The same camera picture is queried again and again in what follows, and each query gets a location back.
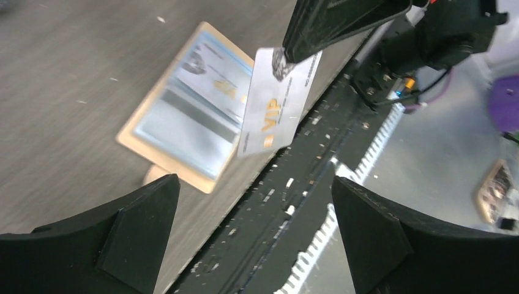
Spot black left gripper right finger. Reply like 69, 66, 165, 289
331, 176, 518, 293

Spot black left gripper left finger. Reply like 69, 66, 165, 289
1, 174, 180, 293

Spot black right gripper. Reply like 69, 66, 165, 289
282, 0, 509, 108

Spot silver VIP credit card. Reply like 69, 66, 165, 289
237, 48, 322, 157

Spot silver card in holder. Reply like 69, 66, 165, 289
177, 37, 252, 124

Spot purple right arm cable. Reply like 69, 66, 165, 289
403, 69, 519, 135

